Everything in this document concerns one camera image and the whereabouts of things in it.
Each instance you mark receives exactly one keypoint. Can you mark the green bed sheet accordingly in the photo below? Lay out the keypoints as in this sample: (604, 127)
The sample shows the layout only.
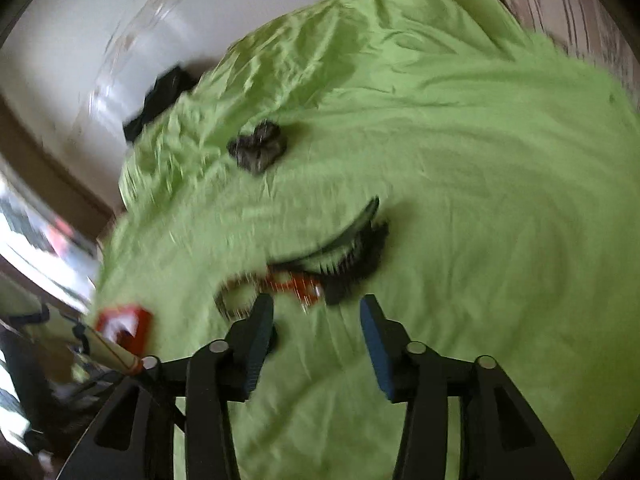
(450, 185)

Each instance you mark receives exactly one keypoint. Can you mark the red gift box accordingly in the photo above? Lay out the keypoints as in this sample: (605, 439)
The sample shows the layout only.
(137, 327)

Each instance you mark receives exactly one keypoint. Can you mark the black rhinestone claw clip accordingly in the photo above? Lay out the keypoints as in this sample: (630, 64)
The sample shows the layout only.
(357, 260)

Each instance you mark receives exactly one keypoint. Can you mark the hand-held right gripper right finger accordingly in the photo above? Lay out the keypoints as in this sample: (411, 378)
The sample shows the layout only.
(377, 345)

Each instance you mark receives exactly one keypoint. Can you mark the striped floral sofa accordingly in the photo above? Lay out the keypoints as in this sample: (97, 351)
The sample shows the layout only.
(565, 0)

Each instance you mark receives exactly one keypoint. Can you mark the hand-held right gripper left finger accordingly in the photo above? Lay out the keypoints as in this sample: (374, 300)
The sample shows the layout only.
(260, 342)

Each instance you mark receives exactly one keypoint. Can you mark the dark camouflage scrunchie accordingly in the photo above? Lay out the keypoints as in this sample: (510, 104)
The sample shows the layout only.
(257, 147)

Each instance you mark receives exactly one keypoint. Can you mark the black cloth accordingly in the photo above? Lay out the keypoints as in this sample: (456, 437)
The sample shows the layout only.
(160, 100)

